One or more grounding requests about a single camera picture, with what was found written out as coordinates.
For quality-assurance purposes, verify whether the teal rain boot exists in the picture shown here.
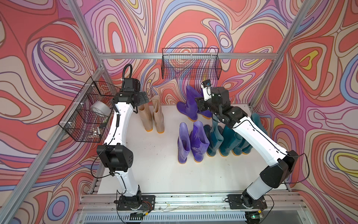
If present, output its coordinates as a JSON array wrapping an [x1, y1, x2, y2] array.
[[204, 119, 224, 157], [242, 113, 268, 155], [232, 139, 249, 156], [219, 126, 243, 157]]

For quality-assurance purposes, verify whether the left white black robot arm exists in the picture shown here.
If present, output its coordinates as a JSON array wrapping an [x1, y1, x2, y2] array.
[[97, 75, 149, 211]]

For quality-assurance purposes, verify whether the back black wire basket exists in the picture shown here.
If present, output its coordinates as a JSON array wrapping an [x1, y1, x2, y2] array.
[[161, 47, 222, 81]]

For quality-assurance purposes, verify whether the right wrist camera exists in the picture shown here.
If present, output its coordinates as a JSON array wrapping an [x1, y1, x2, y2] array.
[[200, 79, 212, 101]]

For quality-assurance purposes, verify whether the beige rain boot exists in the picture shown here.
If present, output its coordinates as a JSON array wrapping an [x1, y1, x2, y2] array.
[[138, 103, 153, 132], [152, 95, 165, 133]]

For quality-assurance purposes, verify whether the left black wire basket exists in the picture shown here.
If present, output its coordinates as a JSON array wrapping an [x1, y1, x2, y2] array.
[[58, 77, 120, 143]]

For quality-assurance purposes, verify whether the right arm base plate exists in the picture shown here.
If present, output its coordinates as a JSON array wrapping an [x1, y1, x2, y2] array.
[[224, 194, 268, 211]]

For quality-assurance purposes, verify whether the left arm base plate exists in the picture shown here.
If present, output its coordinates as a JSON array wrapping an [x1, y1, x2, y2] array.
[[114, 195, 156, 211]]

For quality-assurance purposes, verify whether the white tape roll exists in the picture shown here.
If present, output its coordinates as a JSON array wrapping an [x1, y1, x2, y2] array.
[[90, 101, 112, 116]]

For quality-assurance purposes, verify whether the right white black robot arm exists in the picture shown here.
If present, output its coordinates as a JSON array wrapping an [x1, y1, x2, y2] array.
[[195, 80, 301, 209]]

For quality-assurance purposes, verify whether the thin purple rain boot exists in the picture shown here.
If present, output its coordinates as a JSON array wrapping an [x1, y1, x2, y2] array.
[[176, 85, 201, 121]]

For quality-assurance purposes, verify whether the aluminium front rail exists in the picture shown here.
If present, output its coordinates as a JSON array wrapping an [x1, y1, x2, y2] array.
[[77, 190, 309, 213]]

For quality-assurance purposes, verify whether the black wire basket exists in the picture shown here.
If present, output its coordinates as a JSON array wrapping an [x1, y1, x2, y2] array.
[[161, 47, 222, 81], [58, 77, 120, 143]]

